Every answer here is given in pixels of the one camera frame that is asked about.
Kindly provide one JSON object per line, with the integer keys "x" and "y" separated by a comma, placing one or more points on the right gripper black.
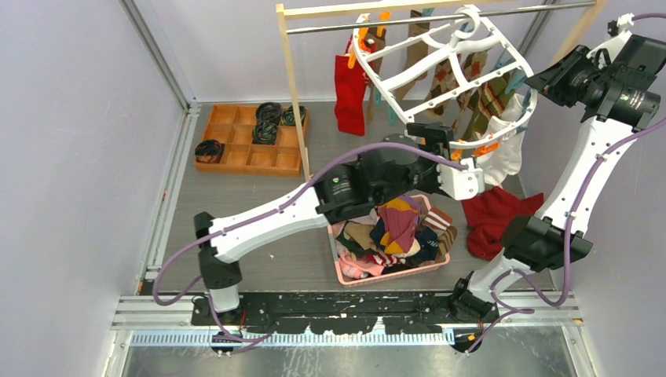
{"x": 551, "y": 81}

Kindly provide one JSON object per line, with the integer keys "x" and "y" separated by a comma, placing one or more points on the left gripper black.
{"x": 437, "y": 139}

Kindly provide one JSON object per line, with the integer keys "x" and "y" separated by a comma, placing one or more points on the white plastic clip hanger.
{"x": 464, "y": 53}

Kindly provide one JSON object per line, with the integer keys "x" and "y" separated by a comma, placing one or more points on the maroon purple orange striped sock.
{"x": 400, "y": 217}

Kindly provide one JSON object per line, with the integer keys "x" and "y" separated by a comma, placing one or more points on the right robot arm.
{"x": 553, "y": 238}

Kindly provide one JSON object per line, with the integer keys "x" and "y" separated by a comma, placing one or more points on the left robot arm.
{"x": 350, "y": 187}

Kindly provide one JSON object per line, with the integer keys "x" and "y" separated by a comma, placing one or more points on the green striped hanging sock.
{"x": 490, "y": 99}

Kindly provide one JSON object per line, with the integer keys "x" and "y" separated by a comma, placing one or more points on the white hanging sock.
{"x": 506, "y": 160}

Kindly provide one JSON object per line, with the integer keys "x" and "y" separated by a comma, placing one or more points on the red cloth on table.
{"x": 489, "y": 214}

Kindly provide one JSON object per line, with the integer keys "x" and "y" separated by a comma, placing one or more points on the brown striped sock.
{"x": 446, "y": 240}

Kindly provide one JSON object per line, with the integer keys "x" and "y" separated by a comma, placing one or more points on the red hanging sock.
{"x": 350, "y": 87}

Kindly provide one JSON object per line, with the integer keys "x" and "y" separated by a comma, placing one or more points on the pink plastic basket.
{"x": 359, "y": 259}

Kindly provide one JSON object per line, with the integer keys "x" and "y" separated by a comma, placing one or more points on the rolled dark green sock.
{"x": 288, "y": 116}

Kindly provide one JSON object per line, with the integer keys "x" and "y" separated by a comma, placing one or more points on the rolled dark sock centre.
{"x": 265, "y": 133}

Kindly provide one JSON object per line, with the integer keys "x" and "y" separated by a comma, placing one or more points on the wooden clothes rack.
{"x": 284, "y": 14}

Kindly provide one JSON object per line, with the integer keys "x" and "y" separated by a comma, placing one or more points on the orange wooden compartment tray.
{"x": 232, "y": 125}

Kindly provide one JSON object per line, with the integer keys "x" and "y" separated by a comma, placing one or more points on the rolled dark sock left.
{"x": 209, "y": 151}

